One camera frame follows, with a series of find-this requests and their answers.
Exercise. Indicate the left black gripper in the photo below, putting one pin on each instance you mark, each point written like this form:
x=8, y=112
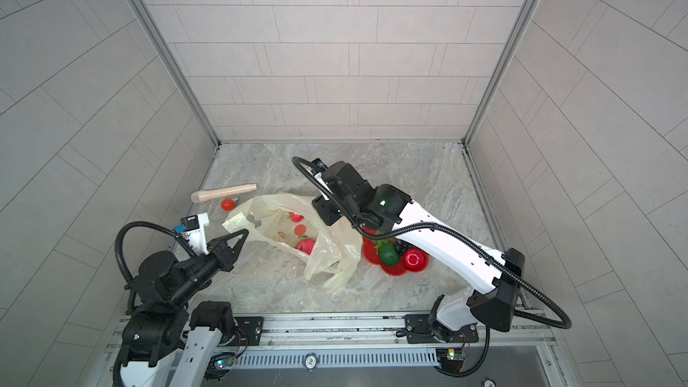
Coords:
x=224, y=255

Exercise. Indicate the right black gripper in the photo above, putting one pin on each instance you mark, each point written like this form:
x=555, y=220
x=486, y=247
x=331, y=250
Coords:
x=325, y=210

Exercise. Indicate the cream plastic bag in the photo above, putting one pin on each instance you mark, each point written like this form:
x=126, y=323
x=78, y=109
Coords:
x=283, y=220

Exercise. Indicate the green avocado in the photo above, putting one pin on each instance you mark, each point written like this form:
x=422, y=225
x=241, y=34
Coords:
x=388, y=254

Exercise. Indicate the dark grape bunch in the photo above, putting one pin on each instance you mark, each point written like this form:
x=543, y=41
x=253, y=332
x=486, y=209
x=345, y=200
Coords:
x=402, y=247

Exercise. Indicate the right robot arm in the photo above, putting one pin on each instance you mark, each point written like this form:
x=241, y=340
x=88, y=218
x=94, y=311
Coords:
x=496, y=291

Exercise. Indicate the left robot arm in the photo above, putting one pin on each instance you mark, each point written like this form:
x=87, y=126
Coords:
x=164, y=342

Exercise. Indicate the small red ball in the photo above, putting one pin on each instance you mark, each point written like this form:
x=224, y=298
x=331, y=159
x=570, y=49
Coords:
x=228, y=204

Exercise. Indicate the wooden rolling pin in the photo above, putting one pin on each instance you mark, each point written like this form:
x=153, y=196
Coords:
x=203, y=196

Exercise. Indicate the red flower-shaped bowl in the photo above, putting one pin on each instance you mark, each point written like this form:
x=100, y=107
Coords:
x=415, y=260

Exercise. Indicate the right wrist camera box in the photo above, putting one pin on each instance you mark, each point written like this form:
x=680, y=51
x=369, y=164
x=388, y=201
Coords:
x=318, y=165

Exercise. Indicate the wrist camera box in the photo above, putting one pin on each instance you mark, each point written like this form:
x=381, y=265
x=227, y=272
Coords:
x=192, y=230
x=318, y=165

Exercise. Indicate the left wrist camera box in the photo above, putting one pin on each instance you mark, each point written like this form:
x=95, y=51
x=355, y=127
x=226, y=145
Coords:
x=192, y=230

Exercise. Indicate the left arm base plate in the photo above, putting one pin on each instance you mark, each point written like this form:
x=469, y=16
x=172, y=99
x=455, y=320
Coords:
x=248, y=333

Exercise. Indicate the aluminium mounting rail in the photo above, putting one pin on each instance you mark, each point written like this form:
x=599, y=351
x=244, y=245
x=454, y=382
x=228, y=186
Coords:
x=357, y=331

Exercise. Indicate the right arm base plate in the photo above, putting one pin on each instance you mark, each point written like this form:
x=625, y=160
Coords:
x=418, y=330

